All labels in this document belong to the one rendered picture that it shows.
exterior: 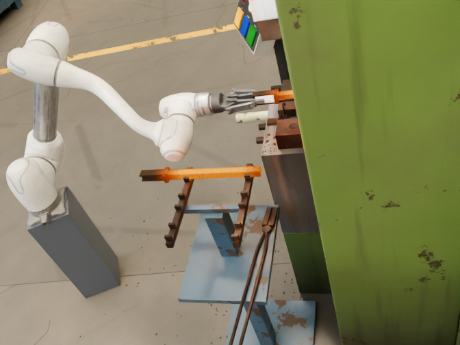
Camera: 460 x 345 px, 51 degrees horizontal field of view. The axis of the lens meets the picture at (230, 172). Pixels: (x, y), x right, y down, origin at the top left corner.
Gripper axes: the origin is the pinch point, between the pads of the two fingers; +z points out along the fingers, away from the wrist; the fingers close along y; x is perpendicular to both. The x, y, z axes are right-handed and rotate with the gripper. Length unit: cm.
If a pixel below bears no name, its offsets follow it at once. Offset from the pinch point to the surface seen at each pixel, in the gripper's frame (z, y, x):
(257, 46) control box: -7.8, -37.5, -0.4
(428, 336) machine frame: 53, 49, -85
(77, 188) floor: -156, -56, -99
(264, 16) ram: 9.0, 12.6, 38.0
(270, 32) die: 8.5, 7.6, 30.0
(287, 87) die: 7.8, -5.9, -0.7
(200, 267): -23, 54, -29
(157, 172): -34.1, 33.8, -1.3
